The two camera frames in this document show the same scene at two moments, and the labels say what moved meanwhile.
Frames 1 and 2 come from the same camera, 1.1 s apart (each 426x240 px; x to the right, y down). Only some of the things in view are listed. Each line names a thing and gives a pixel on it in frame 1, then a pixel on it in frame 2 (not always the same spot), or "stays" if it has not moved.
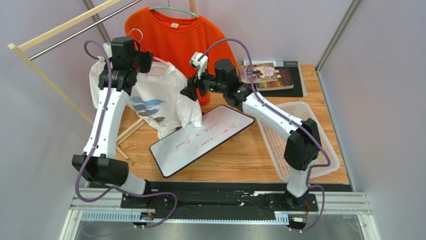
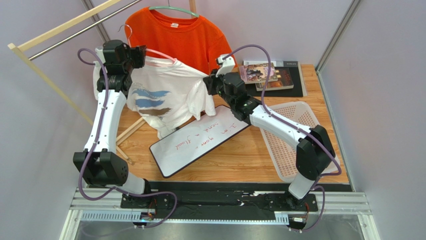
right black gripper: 192,88 to 209,84
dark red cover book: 284,81 stays
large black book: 299,90 stays
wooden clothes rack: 24,43 stays
